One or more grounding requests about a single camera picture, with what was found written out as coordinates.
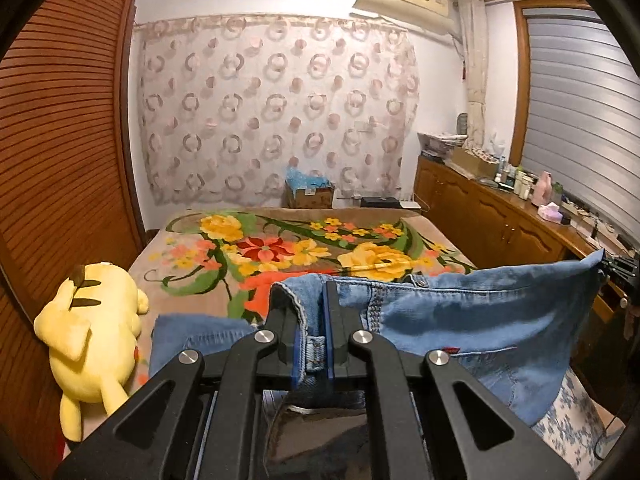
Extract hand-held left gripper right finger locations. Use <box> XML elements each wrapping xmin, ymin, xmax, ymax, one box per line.
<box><xmin>322</xmin><ymin>280</ymin><xmax>578</xmax><ymax>480</ymax></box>

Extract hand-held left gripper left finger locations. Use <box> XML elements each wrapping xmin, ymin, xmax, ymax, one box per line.
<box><xmin>52</xmin><ymin>282</ymin><xmax>306</xmax><ymax>480</ymax></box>

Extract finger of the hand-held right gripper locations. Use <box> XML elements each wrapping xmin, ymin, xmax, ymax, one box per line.
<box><xmin>599</xmin><ymin>249</ymin><xmax>640</xmax><ymax>311</ymax></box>

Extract blue denim pants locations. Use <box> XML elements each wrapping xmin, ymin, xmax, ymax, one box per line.
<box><xmin>149</xmin><ymin>249</ymin><xmax>607</xmax><ymax>428</ymax></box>

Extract floral blanket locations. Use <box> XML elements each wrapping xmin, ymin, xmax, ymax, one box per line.
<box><xmin>127</xmin><ymin>208</ymin><xmax>478</xmax><ymax>391</ymax></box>

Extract pink bottle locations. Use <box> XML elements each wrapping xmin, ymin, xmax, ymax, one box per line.
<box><xmin>531</xmin><ymin>171</ymin><xmax>554</xmax><ymax>207</ymax></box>

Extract group of small bottles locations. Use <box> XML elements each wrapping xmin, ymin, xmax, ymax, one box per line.
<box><xmin>495</xmin><ymin>157</ymin><xmax>537</xmax><ymax>199</ymax></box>

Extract wooden sideboard cabinet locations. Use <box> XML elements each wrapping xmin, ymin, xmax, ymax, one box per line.
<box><xmin>414</xmin><ymin>155</ymin><xmax>632</xmax><ymax>361</ymax></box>

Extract white blue floral quilt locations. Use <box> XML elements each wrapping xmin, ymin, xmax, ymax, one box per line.
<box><xmin>530</xmin><ymin>365</ymin><xmax>627</xmax><ymax>480</ymax></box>

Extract grey window blind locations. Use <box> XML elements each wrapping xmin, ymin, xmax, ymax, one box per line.
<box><xmin>520</xmin><ymin>7</ymin><xmax>640</xmax><ymax>241</ymax></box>

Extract blue plastic bag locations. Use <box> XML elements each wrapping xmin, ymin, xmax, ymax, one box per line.
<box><xmin>286</xmin><ymin>165</ymin><xmax>329</xmax><ymax>192</ymax></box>

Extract flat cardboard box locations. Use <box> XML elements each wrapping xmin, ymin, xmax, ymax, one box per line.
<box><xmin>450</xmin><ymin>146</ymin><xmax>501</xmax><ymax>179</ymax></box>

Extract yellow plush toy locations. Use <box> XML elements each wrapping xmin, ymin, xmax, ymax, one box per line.
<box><xmin>34</xmin><ymin>261</ymin><xmax>151</xmax><ymax>443</ymax></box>

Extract stack of newspapers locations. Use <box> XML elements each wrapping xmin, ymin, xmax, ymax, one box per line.
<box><xmin>417</xmin><ymin>131</ymin><xmax>468</xmax><ymax>162</ymax></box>

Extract narrow white curtain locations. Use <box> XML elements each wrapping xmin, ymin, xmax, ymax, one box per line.
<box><xmin>459</xmin><ymin>0</ymin><xmax>490</xmax><ymax>148</ymax></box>

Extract circle patterned curtain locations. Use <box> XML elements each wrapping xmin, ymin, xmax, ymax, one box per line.
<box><xmin>137</xmin><ymin>15</ymin><xmax>421</xmax><ymax>207</ymax></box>

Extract wooden slatted wardrobe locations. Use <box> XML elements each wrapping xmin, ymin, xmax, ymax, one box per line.
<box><xmin>0</xmin><ymin>0</ymin><xmax>149</xmax><ymax>480</ymax></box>

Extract white air conditioner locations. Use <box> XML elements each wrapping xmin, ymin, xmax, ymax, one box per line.
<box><xmin>351</xmin><ymin>0</ymin><xmax>457</xmax><ymax>36</ymax></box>

